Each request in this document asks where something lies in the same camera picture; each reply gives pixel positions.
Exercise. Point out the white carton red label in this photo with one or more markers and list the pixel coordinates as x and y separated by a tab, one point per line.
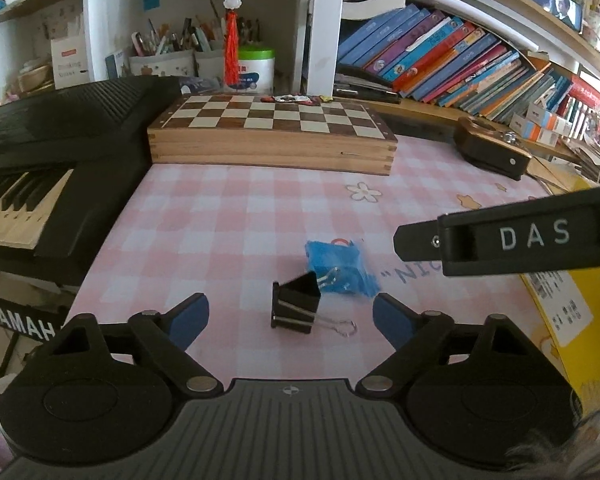
70	65

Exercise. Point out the row of books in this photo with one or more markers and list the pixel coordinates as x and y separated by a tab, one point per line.
430	55

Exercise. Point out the beige bowl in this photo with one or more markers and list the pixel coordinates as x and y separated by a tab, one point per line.
35	80

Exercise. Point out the orange white small box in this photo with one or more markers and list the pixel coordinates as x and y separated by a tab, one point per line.
550	120
535	132

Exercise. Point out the red tassel ornament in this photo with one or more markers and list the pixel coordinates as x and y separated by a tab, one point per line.
231	50

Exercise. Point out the black electronic keyboard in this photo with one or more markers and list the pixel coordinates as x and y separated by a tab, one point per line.
80	110

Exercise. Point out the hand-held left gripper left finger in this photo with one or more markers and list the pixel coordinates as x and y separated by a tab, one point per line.
190	320

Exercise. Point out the black binder clip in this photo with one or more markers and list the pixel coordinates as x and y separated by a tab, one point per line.
295	300

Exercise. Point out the white pen holder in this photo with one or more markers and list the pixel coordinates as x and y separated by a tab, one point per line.
162	67
210	65

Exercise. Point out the black flat case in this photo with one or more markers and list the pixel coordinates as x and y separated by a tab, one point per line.
365	92

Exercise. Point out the small colourful trinkets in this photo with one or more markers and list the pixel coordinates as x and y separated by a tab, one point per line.
292	98

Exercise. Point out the smartphone with lit screen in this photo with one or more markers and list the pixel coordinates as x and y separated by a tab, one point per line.
555	2

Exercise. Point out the yellow cardboard box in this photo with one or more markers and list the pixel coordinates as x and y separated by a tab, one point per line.
580	360

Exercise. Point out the blue plastic packet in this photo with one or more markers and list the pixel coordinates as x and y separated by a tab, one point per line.
335	260

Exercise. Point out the dark wooden case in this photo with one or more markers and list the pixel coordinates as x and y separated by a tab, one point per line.
485	152

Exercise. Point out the white bookshelf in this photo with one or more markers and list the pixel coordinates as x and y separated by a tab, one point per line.
325	35

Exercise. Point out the white tub green lid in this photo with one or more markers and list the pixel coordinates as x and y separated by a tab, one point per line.
256	72

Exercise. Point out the stack of papers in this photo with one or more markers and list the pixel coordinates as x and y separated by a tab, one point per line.
595	160

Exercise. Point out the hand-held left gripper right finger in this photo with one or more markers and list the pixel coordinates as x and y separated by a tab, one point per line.
392	320

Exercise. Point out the white shelf containers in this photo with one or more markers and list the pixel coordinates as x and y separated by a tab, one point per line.
597	30

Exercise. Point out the pink checked cloth-covered desktop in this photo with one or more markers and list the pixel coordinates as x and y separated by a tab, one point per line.
230	220

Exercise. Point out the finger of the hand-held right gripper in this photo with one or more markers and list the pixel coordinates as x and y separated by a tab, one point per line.
415	237

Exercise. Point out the blue sticky note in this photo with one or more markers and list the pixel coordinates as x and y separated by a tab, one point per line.
152	0

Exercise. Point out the wooden chess board box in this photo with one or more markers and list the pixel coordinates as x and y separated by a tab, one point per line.
270	145

